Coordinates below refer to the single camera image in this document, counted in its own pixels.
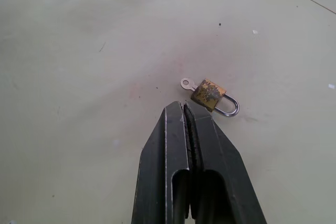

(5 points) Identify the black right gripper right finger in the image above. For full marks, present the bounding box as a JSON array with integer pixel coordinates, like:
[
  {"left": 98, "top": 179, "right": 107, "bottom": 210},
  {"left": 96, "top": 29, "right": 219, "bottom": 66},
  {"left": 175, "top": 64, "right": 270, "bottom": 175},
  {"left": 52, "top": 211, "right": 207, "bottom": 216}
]
[{"left": 183, "top": 100, "right": 268, "bottom": 224}]

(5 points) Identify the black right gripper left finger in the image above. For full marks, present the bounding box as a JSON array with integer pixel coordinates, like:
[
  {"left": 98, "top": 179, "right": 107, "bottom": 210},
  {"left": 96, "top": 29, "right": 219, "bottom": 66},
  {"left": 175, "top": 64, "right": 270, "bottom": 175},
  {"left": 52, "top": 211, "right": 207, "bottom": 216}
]
[{"left": 131, "top": 100, "right": 191, "bottom": 224}]

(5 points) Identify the small silver key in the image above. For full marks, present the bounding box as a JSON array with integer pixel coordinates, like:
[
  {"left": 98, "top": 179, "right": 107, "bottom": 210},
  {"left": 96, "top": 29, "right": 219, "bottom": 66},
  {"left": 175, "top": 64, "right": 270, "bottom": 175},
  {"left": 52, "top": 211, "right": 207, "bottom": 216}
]
[{"left": 180, "top": 77, "right": 198, "bottom": 91}]

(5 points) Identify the small brass padlock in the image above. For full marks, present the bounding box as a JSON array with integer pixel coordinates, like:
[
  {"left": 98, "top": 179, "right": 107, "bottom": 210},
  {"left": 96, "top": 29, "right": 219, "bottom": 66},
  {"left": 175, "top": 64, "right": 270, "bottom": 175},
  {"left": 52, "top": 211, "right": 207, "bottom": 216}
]
[{"left": 191, "top": 78, "right": 240, "bottom": 118}]

